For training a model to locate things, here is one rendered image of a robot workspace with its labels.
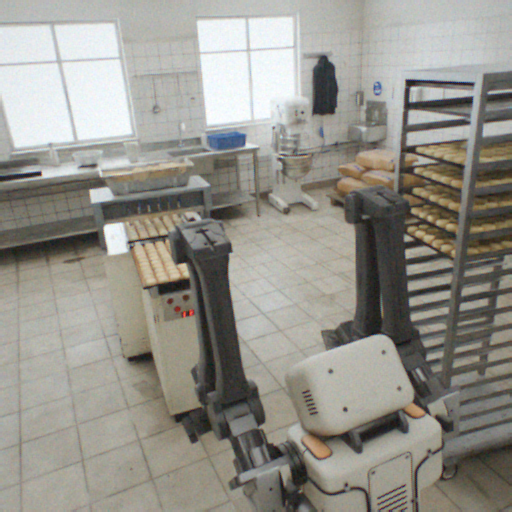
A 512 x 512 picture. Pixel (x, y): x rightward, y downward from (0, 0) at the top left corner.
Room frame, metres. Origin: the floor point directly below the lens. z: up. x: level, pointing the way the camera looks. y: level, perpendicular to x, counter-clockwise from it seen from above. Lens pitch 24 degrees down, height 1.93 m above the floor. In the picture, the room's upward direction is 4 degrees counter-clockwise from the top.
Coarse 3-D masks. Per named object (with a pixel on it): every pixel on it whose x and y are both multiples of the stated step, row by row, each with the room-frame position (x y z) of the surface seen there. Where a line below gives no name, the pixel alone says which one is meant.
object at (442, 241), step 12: (408, 228) 2.06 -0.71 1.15; (420, 228) 2.06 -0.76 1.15; (432, 228) 2.06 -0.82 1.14; (432, 240) 1.91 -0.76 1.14; (444, 240) 1.92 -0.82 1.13; (480, 240) 1.85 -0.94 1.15; (492, 240) 1.86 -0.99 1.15; (504, 240) 1.86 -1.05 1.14; (444, 252) 1.80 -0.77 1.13; (468, 252) 1.75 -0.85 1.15; (480, 252) 1.76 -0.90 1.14
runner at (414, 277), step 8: (472, 264) 2.20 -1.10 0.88; (480, 264) 2.21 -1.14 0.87; (488, 264) 2.22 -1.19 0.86; (496, 264) 2.22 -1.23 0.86; (504, 264) 2.22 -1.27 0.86; (424, 272) 2.13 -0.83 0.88; (432, 272) 2.14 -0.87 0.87; (440, 272) 2.16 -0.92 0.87; (448, 272) 2.16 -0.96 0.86; (408, 280) 2.10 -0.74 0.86; (416, 280) 2.10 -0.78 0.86
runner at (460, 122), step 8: (440, 120) 2.14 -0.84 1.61; (448, 120) 2.15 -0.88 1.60; (456, 120) 2.15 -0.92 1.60; (464, 120) 2.17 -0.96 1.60; (488, 120) 2.20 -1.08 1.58; (496, 120) 2.21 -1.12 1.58; (504, 120) 2.19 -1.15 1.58; (408, 128) 2.10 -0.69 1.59; (416, 128) 2.11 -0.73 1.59; (424, 128) 2.12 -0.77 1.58; (432, 128) 2.11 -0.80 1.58; (440, 128) 2.11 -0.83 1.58
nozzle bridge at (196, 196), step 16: (192, 176) 3.24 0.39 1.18; (96, 192) 2.97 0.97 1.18; (144, 192) 2.90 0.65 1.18; (160, 192) 2.87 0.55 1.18; (176, 192) 2.89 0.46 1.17; (192, 192) 3.01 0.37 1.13; (208, 192) 2.96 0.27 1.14; (96, 208) 2.74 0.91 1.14; (112, 208) 2.85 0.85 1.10; (144, 208) 2.91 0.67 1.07; (176, 208) 2.95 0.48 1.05; (192, 208) 2.96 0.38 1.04; (208, 208) 2.95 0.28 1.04; (96, 224) 2.74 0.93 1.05; (112, 224) 2.80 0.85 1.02
